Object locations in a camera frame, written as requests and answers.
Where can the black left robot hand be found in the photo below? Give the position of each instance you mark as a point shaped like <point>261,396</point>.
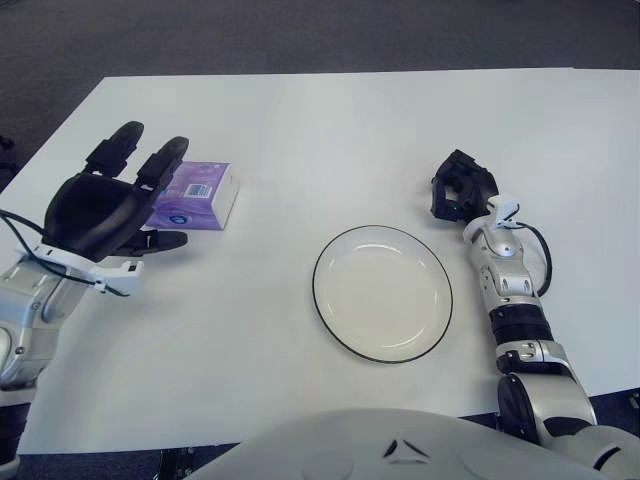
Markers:
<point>90,210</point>

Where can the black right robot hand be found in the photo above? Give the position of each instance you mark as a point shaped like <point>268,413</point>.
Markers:
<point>472,192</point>

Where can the purple tissue paper pack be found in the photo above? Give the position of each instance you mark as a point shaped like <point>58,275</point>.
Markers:
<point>200,200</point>

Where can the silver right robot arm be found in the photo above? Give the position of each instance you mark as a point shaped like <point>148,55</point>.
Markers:
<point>510,285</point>

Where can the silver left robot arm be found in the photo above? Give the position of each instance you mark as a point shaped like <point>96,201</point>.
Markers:
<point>25,310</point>

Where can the white plate with black rim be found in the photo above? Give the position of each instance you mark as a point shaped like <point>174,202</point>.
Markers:
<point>380,295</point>

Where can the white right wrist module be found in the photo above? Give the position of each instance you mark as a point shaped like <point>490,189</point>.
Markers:
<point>505,207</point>

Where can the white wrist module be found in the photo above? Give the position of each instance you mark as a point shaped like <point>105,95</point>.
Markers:
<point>505,207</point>
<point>125,280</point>

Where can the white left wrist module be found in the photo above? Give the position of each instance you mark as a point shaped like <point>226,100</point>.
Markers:
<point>125,280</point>

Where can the black metal table base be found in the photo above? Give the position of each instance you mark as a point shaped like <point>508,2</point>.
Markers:
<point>632,402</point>

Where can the grey robot torso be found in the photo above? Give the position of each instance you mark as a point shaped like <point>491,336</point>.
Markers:
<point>390,450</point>

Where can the metal table leg frame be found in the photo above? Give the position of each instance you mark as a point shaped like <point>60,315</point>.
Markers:
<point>167,465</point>

